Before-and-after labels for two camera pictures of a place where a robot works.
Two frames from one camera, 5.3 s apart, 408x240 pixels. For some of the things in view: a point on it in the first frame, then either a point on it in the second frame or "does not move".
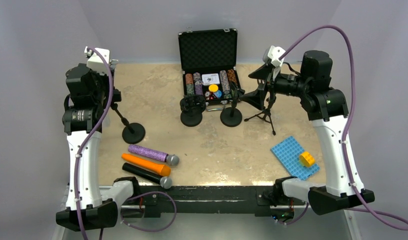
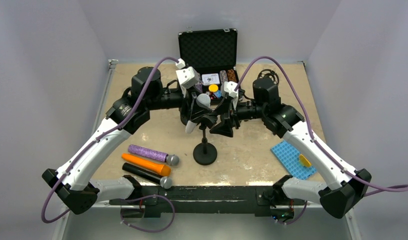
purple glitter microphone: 170,159 does not move
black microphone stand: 134,132 → 205,153
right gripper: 257,97 → 226,106
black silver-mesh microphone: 166,182 does not move
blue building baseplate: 288,152 does not move
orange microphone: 162,169 does not move
